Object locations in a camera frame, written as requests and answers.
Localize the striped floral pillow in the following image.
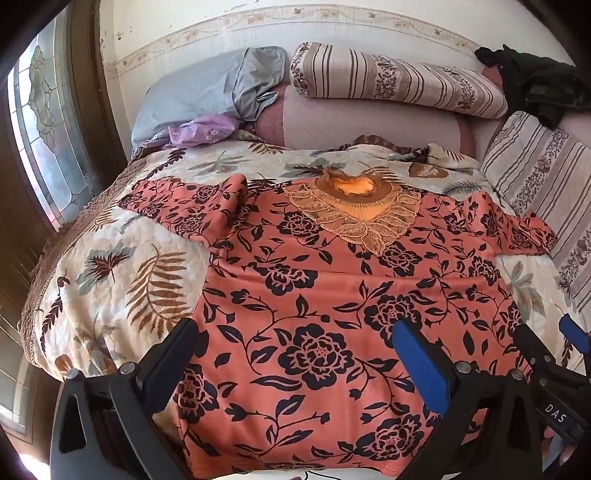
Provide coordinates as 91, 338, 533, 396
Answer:
480, 111, 591, 315

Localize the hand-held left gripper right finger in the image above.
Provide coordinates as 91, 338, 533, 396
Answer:
392, 318, 544, 480

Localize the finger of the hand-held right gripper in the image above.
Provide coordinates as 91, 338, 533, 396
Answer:
557, 314, 591, 370
512, 322, 562, 385

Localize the purple floral cloth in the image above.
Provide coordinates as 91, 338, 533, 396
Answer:
167, 114, 241, 148

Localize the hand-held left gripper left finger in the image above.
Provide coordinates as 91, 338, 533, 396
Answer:
50, 318, 201, 480

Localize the grey blue pillow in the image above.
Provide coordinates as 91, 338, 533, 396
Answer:
130, 45, 288, 158

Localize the stained glass window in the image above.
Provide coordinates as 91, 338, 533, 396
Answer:
6, 9, 102, 232

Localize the dark clothing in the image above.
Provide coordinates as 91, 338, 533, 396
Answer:
475, 44, 591, 131

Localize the person's right hand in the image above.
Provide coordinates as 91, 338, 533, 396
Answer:
542, 425, 579, 470

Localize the leaf print quilt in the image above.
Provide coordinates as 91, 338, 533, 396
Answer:
18, 136, 591, 384

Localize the orange floral shirt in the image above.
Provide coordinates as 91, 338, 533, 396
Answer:
117, 167, 559, 480

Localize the striped rolled blanket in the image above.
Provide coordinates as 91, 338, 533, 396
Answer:
289, 41, 509, 121

